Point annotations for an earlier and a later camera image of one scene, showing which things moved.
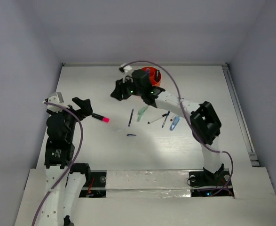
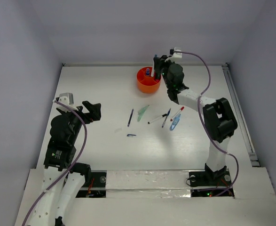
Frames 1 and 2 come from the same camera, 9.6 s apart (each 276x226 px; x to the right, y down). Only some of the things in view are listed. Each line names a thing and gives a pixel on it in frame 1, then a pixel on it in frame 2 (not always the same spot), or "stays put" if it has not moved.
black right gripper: x=121 y=88 → x=161 y=61
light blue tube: x=175 y=122 stays put
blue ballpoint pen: x=165 y=118 stays put
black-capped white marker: x=162 y=115 stays put
